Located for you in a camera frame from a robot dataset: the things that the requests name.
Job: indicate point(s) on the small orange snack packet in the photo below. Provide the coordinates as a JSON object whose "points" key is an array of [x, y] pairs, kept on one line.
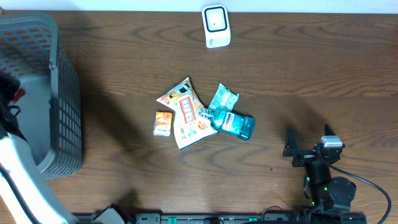
{"points": [[162, 124]]}

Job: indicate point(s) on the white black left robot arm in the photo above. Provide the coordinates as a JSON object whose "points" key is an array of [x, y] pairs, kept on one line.
{"points": [[25, 192]]}

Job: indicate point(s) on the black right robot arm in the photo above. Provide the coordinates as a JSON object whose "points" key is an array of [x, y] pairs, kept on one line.
{"points": [[328, 194]]}

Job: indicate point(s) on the white barcode scanner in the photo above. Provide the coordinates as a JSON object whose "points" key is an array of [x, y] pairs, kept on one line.
{"points": [[216, 26]]}

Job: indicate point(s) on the teal blue packet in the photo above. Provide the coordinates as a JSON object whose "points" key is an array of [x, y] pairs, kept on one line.
{"points": [[229, 122]]}

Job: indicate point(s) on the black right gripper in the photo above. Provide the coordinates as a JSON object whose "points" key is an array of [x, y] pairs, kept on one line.
{"points": [[291, 148]]}

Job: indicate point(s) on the yellow white chips bag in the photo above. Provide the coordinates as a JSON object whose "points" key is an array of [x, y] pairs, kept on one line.
{"points": [[189, 126]]}

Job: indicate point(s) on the grey plastic mesh basket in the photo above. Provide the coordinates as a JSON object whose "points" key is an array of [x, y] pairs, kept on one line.
{"points": [[50, 111]]}

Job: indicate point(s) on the pale green wipes pack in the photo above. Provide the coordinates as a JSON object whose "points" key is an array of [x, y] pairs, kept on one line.
{"points": [[224, 98]]}

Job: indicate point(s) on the red orange chocolate bar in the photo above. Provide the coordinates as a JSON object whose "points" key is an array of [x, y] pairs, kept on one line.
{"points": [[18, 95]]}

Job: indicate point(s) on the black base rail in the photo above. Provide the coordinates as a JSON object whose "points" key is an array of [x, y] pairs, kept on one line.
{"points": [[115, 214]]}

